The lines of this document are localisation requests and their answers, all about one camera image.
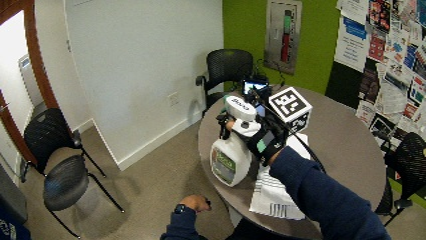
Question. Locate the white spray bottle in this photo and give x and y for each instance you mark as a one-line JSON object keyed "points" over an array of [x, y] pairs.
{"points": [[232, 156]]}

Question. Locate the black wristwatch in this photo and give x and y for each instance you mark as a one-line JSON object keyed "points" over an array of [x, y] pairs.
{"points": [[180, 209]]}

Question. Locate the white marker cube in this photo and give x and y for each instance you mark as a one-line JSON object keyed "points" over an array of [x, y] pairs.
{"points": [[289, 105]]}

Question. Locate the white striped cloth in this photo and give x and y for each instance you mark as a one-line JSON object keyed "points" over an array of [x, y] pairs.
{"points": [[273, 196]]}

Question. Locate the black mesh armchair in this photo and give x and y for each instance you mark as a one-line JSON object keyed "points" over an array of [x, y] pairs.
{"points": [[226, 71]]}

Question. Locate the round grey table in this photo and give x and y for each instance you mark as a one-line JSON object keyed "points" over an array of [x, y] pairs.
{"points": [[350, 140]]}

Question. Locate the black mesh chair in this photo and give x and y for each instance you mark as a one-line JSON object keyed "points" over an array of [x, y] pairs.
{"points": [[46, 135], [406, 173], [66, 186]]}

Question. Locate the board of paper notices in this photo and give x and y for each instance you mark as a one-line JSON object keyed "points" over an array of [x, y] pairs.
{"points": [[386, 60]]}

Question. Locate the white wall outlet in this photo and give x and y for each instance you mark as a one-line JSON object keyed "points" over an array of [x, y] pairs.
{"points": [[173, 99]]}

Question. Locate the grey framed wall poster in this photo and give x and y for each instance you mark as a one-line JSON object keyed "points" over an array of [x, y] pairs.
{"points": [[283, 35]]}

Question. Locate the brown wooden door frame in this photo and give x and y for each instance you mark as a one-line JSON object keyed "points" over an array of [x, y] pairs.
{"points": [[33, 56]]}

